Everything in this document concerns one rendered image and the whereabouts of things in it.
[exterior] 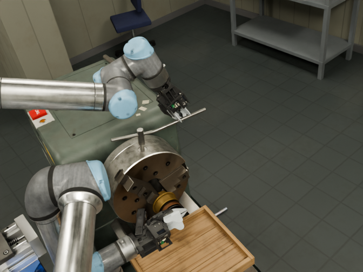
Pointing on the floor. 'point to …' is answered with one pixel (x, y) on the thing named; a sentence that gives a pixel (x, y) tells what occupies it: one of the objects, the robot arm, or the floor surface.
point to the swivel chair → (131, 21)
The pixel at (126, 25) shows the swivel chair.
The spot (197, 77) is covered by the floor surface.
